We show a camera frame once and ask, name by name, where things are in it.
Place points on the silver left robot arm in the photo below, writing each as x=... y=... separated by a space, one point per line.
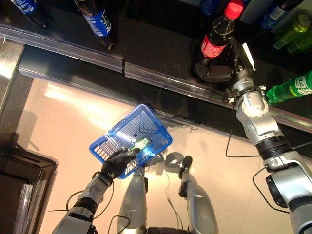
x=95 y=190

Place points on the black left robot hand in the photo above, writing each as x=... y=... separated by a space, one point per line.
x=115 y=165

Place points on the green soda can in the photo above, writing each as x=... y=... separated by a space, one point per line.
x=302 y=45
x=292 y=29

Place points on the blue plastic shopping basket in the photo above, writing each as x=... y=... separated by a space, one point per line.
x=122 y=176

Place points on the green Sprite bottle yellow cap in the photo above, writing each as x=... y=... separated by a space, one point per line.
x=292 y=89

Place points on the silver left robot leg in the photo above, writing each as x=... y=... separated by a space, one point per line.
x=132 y=202

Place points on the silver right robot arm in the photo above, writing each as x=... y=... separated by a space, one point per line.
x=258 y=117

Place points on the Coca-Cola bottle red label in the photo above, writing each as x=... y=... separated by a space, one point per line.
x=214 y=45

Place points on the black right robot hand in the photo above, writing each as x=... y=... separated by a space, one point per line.
x=240 y=63

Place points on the black floor stand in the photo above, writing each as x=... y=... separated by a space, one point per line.
x=19 y=165

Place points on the black robot waist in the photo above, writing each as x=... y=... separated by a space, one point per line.
x=168 y=231

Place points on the green drink can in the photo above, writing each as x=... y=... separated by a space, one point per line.
x=141 y=143

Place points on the glossy dark side shelf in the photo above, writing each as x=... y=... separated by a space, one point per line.
x=9 y=68

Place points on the Pepsi cola bottle blue cap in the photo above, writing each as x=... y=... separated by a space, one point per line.
x=26 y=6
x=97 y=22
x=209 y=6
x=273 y=17

